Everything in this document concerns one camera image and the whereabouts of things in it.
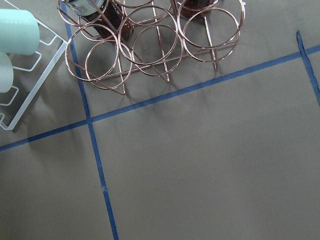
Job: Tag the green mug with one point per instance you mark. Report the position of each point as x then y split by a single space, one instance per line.
19 32

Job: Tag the white mug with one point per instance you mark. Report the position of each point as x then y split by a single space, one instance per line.
6 73

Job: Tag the copper wire bottle rack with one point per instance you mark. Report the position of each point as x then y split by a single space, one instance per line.
160 40

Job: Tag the tea bottle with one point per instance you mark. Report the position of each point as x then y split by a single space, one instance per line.
106 16
194 8

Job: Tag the white mug rack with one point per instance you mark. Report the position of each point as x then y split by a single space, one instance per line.
29 72

